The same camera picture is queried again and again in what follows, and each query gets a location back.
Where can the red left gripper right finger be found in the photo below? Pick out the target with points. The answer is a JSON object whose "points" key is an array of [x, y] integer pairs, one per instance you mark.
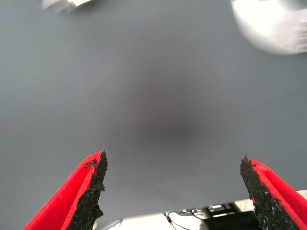
{"points": [[278, 201]]}

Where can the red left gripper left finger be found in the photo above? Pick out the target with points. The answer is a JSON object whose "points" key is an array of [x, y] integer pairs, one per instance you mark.
{"points": [[76, 191]]}

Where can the large steel gear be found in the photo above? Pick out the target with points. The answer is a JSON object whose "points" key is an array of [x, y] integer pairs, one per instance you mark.
{"points": [[60, 3]]}

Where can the dark grey table cloth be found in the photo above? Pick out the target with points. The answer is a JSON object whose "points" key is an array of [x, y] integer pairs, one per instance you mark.
{"points": [[144, 72]]}

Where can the round metal plate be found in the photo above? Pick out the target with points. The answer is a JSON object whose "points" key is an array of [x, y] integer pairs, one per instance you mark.
{"points": [[268, 28]]}

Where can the black frame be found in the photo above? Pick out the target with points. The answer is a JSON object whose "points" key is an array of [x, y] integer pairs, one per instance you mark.
{"points": [[227, 221]]}

